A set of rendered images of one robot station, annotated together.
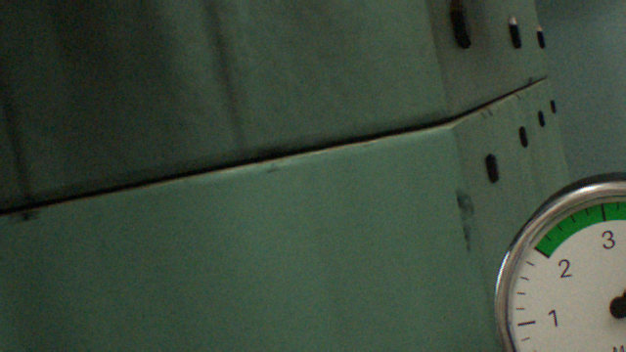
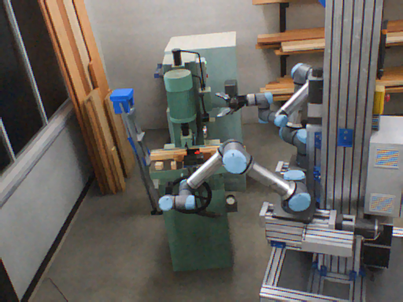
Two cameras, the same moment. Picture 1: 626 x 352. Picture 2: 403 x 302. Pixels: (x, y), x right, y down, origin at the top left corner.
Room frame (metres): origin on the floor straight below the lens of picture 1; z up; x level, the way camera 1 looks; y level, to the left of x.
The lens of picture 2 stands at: (-2.02, 0.55, 2.38)
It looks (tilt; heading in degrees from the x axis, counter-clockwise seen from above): 29 degrees down; 349
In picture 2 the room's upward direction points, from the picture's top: 7 degrees counter-clockwise
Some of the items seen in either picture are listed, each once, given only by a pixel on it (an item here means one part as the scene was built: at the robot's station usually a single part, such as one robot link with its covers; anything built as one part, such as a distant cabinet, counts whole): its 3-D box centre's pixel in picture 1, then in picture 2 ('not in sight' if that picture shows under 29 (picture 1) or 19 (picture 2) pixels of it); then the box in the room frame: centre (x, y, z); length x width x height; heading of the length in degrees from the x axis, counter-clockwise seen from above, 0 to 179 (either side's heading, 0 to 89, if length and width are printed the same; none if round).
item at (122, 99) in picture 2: not in sight; (140, 153); (1.37, 0.42, 0.58); 0.27 x 0.25 x 1.16; 69
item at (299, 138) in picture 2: not in sight; (305, 141); (0.30, -0.61, 0.98); 0.13 x 0.12 x 0.14; 20
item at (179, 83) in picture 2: not in sight; (180, 96); (0.58, 0.13, 1.35); 0.18 x 0.18 x 0.31
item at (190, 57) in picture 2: not in sight; (185, 105); (0.86, 0.05, 1.16); 0.22 x 0.22 x 0.72; 75
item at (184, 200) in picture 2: not in sight; (184, 200); (-0.06, 0.29, 0.99); 0.11 x 0.11 x 0.08; 74
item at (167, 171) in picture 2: not in sight; (194, 167); (0.46, 0.12, 0.87); 0.61 x 0.30 x 0.06; 75
